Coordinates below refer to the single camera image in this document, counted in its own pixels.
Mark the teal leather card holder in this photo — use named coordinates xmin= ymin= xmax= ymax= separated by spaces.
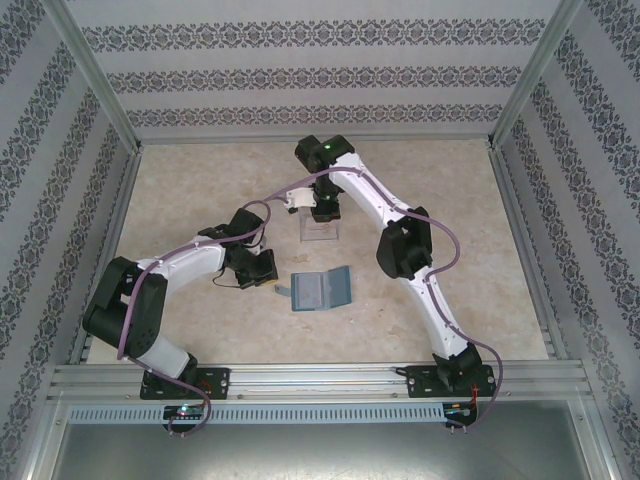
xmin=273 ymin=266 xmax=355 ymax=315

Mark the pale credit card orange print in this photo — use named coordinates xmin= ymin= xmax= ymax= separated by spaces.
xmin=303 ymin=221 xmax=340 ymax=240

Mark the clear acrylic card stand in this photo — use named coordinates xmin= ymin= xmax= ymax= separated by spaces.
xmin=298 ymin=209 xmax=343 ymax=243

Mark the grey metal sheet panel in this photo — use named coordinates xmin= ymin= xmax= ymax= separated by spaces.
xmin=49 ymin=419 xmax=599 ymax=480

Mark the aluminium back frame rail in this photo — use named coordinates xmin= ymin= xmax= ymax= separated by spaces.
xmin=135 ymin=130 xmax=496 ymax=147

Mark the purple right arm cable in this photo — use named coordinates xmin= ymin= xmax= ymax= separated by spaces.
xmin=269 ymin=167 xmax=509 ymax=436

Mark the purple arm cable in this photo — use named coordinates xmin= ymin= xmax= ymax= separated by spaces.
xmin=269 ymin=167 xmax=509 ymax=436
xmin=115 ymin=199 xmax=274 ymax=437

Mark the aluminium mounting rail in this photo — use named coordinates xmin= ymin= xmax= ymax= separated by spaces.
xmin=49 ymin=363 xmax=592 ymax=401

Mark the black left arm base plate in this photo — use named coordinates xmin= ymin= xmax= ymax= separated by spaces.
xmin=141 ymin=367 xmax=232 ymax=402

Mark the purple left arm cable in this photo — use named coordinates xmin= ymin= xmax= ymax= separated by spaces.
xmin=115 ymin=199 xmax=274 ymax=437

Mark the slotted grey cable duct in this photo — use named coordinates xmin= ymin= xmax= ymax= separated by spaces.
xmin=67 ymin=402 xmax=447 ymax=423

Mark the aluminium side frame rail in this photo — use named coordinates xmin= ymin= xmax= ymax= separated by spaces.
xmin=487 ymin=142 xmax=571 ymax=362
xmin=69 ymin=144 xmax=146 ymax=365

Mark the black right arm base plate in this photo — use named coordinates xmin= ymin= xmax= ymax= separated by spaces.
xmin=407 ymin=364 xmax=495 ymax=400

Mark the aluminium upright frame post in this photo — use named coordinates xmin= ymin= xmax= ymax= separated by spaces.
xmin=485 ymin=0 xmax=587 ymax=150
xmin=47 ymin=0 xmax=144 ymax=151

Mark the aluminium lower frame bar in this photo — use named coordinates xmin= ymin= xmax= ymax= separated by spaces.
xmin=24 ymin=394 xmax=71 ymax=480
xmin=569 ymin=394 xmax=621 ymax=480

